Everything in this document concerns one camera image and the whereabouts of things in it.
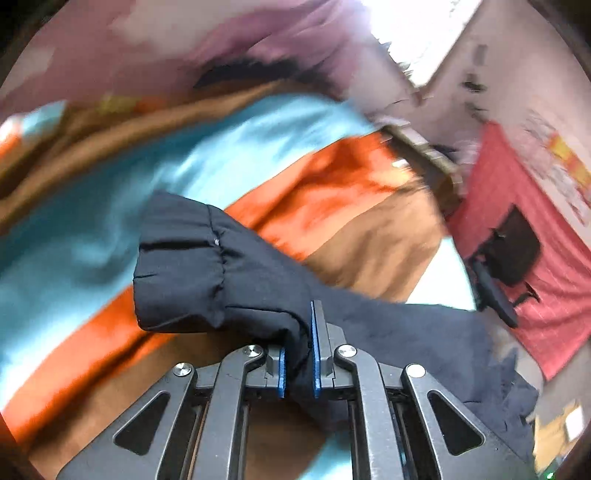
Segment red checked wall cloth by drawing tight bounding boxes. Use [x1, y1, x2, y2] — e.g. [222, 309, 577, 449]
[448, 121, 591, 381]

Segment cluttered wooden desk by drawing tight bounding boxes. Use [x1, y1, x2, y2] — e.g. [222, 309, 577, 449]
[383, 124, 465, 217]

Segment cardboard box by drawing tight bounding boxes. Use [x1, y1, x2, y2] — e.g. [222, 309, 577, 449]
[531, 401, 587, 472]

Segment dark navy pants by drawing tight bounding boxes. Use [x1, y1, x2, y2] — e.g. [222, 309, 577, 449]
[133, 191, 541, 467]

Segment pink curtain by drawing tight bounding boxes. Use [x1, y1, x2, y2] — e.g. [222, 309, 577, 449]
[0, 0, 384, 121]

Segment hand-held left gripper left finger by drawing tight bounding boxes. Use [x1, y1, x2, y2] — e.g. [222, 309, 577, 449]
[56, 344, 288, 480]

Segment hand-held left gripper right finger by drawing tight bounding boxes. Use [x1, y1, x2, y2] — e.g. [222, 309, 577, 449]
[310, 300, 539, 480]

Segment black office chair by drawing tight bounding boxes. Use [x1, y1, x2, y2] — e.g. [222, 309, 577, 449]
[466, 205, 542, 329]

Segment striped orange brown blue bedsheet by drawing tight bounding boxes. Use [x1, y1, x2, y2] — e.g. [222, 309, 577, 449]
[0, 92, 476, 480]

